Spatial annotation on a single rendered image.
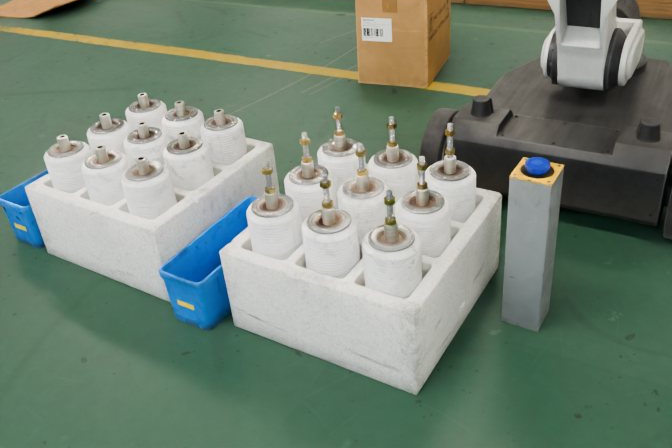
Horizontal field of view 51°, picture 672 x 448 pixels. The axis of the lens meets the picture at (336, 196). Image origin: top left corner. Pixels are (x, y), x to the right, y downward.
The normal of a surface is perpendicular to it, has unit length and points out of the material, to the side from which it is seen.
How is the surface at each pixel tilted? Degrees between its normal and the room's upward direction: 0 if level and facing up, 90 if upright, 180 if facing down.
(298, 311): 90
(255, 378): 0
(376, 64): 89
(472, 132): 45
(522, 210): 90
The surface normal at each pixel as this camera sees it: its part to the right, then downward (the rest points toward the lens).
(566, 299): -0.08, -0.85
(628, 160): -0.40, -0.25
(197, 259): 0.85, 0.18
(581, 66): -0.44, 0.71
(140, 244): -0.53, 0.48
